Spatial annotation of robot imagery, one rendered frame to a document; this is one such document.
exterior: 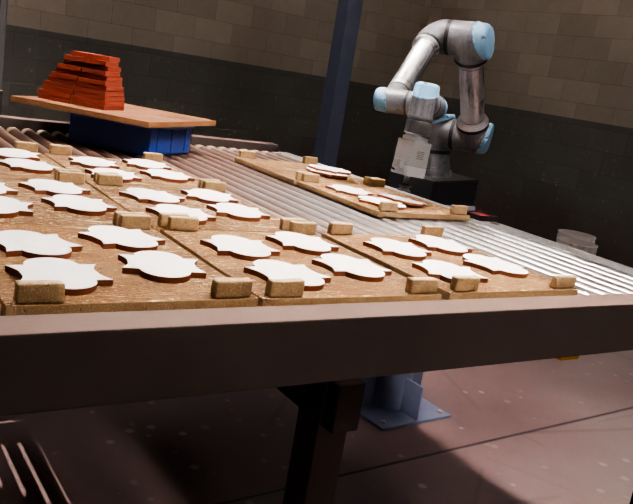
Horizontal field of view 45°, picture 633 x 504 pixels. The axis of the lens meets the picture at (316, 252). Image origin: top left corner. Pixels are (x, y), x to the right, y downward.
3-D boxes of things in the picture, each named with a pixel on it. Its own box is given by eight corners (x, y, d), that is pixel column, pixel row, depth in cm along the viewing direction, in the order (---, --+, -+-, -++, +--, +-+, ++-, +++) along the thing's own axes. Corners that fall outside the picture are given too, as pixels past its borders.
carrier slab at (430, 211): (383, 191, 260) (384, 186, 259) (469, 220, 227) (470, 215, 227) (296, 185, 240) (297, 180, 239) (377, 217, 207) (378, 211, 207)
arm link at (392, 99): (421, 10, 263) (369, 90, 234) (453, 12, 259) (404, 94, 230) (423, 40, 272) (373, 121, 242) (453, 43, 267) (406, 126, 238)
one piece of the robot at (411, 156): (392, 122, 226) (380, 177, 229) (409, 125, 219) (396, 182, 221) (418, 128, 231) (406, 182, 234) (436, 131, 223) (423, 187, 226)
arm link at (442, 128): (424, 144, 303) (429, 109, 299) (457, 149, 298) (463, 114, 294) (415, 147, 292) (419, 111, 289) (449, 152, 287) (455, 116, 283)
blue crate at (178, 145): (115, 137, 284) (118, 110, 282) (191, 152, 276) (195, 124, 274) (65, 140, 255) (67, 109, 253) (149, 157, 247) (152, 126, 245)
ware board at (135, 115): (96, 102, 296) (97, 98, 296) (215, 125, 284) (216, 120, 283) (10, 100, 249) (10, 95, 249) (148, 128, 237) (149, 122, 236)
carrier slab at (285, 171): (316, 168, 293) (317, 164, 292) (381, 191, 260) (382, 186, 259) (234, 161, 273) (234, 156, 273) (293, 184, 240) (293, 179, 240)
